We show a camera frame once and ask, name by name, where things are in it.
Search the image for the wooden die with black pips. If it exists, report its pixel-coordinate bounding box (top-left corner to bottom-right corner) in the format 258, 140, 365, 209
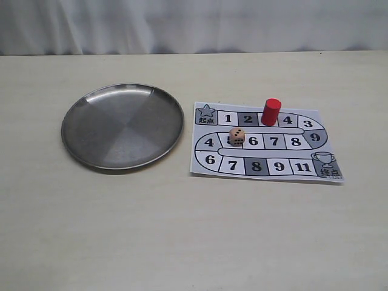
229, 127, 245, 146

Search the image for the red cylinder game piece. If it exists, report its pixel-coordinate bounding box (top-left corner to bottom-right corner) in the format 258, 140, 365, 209
261, 98, 281, 126

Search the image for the round stainless steel plate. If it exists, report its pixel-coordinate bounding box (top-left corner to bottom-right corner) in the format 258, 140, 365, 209
61, 83, 185, 172

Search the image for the paper number game board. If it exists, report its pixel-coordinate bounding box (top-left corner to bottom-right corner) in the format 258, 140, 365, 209
190, 102, 344, 183

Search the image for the white curtain backdrop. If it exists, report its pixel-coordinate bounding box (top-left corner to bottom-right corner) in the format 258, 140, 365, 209
1, 1, 387, 55

